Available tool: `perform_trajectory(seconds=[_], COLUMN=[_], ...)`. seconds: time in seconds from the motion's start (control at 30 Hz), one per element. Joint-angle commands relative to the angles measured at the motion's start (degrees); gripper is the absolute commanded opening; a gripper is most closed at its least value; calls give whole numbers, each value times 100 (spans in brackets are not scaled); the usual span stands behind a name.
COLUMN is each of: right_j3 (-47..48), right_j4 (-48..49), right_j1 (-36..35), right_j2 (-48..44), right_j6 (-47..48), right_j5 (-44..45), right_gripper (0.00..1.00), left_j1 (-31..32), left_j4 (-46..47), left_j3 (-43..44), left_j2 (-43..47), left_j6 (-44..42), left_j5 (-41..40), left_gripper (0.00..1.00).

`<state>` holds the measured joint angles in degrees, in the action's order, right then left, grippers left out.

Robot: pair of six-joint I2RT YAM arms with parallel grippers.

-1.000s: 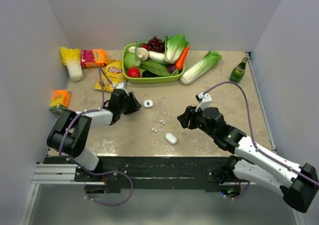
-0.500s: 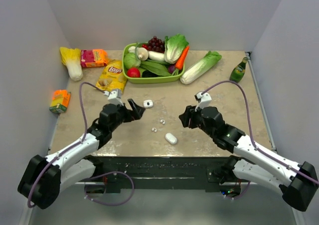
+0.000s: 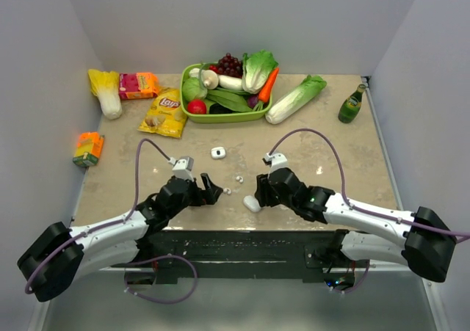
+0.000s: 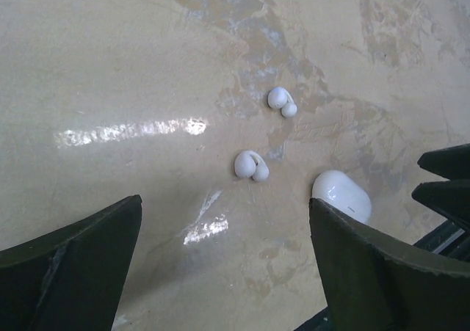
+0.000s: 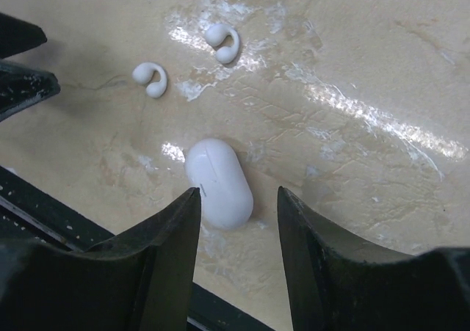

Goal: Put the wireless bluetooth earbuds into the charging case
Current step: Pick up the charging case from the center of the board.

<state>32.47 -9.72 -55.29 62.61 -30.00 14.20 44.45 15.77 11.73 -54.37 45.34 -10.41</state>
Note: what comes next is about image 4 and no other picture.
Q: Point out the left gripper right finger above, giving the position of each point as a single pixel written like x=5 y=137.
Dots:
x=373 y=281

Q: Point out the white clip earbud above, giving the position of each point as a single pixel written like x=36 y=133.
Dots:
x=279 y=98
x=249 y=164

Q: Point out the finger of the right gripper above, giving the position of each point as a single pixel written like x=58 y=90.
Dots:
x=450 y=199
x=449 y=163

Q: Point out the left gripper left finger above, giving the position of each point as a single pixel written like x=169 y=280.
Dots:
x=71 y=278

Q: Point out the white oval case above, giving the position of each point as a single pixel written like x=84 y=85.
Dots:
x=341 y=192

